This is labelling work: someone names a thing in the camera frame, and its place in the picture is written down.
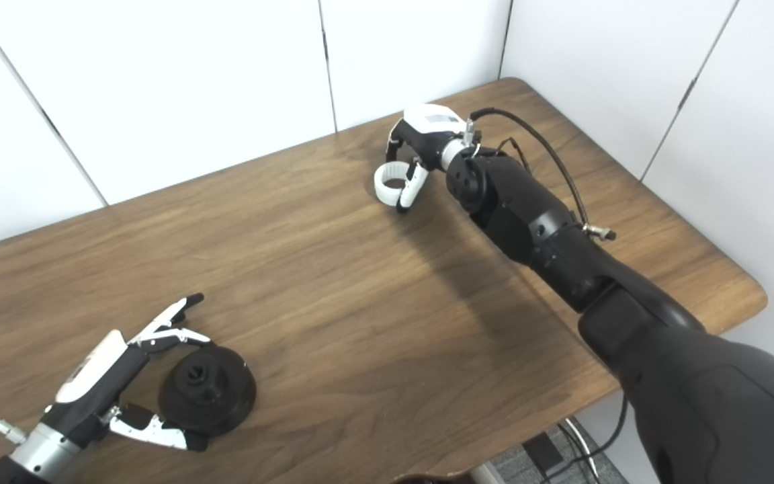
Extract black power brick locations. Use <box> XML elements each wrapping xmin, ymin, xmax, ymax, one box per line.
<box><xmin>523</xmin><ymin>432</ymin><xmax>566</xmax><ymax>477</ymax></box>

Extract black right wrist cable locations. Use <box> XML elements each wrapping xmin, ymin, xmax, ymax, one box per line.
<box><xmin>462</xmin><ymin>106</ymin><xmax>617</xmax><ymax>243</ymax></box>

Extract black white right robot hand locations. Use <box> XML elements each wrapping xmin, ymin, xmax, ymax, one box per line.
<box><xmin>386</xmin><ymin>104</ymin><xmax>470</xmax><ymax>214</ymax></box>

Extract white ring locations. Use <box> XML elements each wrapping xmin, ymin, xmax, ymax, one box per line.
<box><xmin>374</xmin><ymin>161</ymin><xmax>421</xmax><ymax>206</ymax></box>

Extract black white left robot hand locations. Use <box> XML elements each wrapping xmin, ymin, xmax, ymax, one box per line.
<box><xmin>39</xmin><ymin>293</ymin><xmax>212</xmax><ymax>452</ymax></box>

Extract black floor cable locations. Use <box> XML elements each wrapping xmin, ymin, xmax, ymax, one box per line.
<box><xmin>538</xmin><ymin>395</ymin><xmax>630</xmax><ymax>484</ymax></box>

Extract round black part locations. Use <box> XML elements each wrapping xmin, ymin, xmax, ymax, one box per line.
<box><xmin>157</xmin><ymin>344</ymin><xmax>257</xmax><ymax>436</ymax></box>

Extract thin black right arm wire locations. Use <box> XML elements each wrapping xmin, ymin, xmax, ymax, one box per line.
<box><xmin>474</xmin><ymin>136</ymin><xmax>533</xmax><ymax>177</ymax></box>

